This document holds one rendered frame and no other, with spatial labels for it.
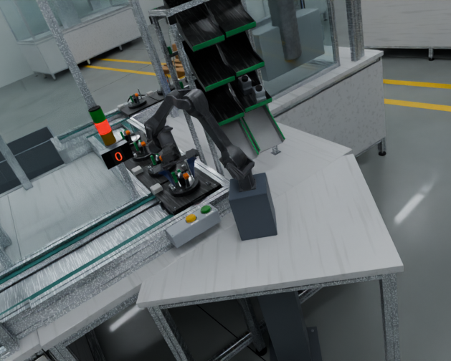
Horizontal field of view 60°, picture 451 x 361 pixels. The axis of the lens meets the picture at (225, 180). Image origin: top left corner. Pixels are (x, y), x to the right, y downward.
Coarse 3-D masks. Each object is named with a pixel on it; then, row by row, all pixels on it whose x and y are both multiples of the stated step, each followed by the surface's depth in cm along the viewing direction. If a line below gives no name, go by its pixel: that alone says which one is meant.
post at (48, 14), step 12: (36, 0) 132; (48, 12) 134; (48, 24) 135; (60, 36) 138; (60, 48) 139; (72, 60) 143; (72, 72) 144; (84, 84) 148; (84, 96) 149; (120, 168) 167; (132, 192) 174
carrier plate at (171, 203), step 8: (200, 176) 176; (208, 176) 174; (168, 184) 177; (200, 184) 170; (216, 184) 167; (160, 192) 174; (168, 192) 172; (200, 192) 165; (208, 192) 164; (160, 200) 169; (168, 200) 166; (176, 200) 165; (184, 200) 163; (192, 200) 161; (168, 208) 162; (176, 208) 159; (184, 208) 161
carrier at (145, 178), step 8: (152, 160) 192; (160, 160) 188; (136, 168) 195; (144, 168) 197; (168, 168) 186; (176, 168) 188; (184, 168) 186; (136, 176) 192; (144, 176) 190; (152, 176) 187; (160, 176) 186; (176, 176) 183; (144, 184) 184; (152, 184) 181; (160, 184) 180
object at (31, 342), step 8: (32, 336) 137; (24, 344) 135; (32, 344) 134; (16, 352) 132; (24, 352) 132; (32, 352) 133; (40, 352) 136; (48, 352) 141; (8, 360) 131; (16, 360) 131; (24, 360) 134; (32, 360) 135; (40, 360) 136; (48, 360) 138
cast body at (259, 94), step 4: (252, 88) 166; (256, 88) 164; (260, 88) 164; (252, 92) 168; (256, 92) 164; (260, 92) 164; (264, 92) 165; (252, 96) 170; (256, 96) 165; (260, 96) 166; (264, 96) 167; (256, 100) 166; (260, 100) 166; (264, 100) 167
